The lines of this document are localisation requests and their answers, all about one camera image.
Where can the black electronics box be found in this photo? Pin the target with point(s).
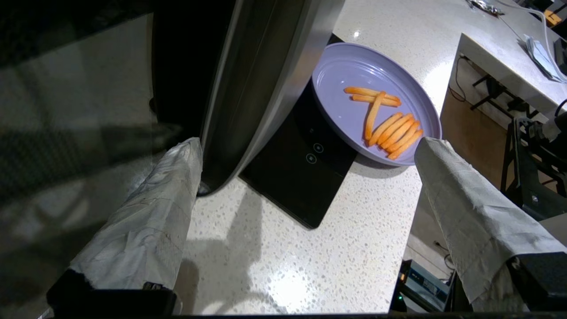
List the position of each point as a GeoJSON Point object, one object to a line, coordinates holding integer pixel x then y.
{"type": "Point", "coordinates": [421, 288]}

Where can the silver foil packet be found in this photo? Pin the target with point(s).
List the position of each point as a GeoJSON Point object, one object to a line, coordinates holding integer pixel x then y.
{"type": "Point", "coordinates": [485, 6]}

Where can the wrapped left gripper left finger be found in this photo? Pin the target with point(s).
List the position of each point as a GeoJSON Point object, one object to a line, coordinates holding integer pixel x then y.
{"type": "Point", "coordinates": [141, 230]}

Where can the black metal desk frame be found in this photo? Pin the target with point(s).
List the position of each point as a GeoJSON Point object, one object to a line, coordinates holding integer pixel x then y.
{"type": "Point", "coordinates": [495, 88]}

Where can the purple plastic plate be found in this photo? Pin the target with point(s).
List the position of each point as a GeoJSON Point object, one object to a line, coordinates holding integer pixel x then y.
{"type": "Point", "coordinates": [345, 71]}

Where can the black robot chassis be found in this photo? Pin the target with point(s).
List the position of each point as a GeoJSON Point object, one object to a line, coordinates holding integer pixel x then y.
{"type": "Point", "coordinates": [522, 177]}

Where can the black induction cooktop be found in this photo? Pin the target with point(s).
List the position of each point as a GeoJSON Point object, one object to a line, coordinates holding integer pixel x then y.
{"type": "Point", "coordinates": [305, 177]}

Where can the wrapped left gripper right finger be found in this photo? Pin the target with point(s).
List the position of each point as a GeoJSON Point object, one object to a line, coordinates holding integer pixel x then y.
{"type": "Point", "coordinates": [483, 230]}

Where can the glass microwave door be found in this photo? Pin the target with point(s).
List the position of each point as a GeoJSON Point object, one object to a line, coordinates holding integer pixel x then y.
{"type": "Point", "coordinates": [88, 110]}

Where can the small orange box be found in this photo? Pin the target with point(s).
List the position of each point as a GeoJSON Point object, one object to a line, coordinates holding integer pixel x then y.
{"type": "Point", "coordinates": [553, 17]}

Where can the white paper stack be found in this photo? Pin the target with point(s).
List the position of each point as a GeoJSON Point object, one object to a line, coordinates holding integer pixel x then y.
{"type": "Point", "coordinates": [542, 57]}

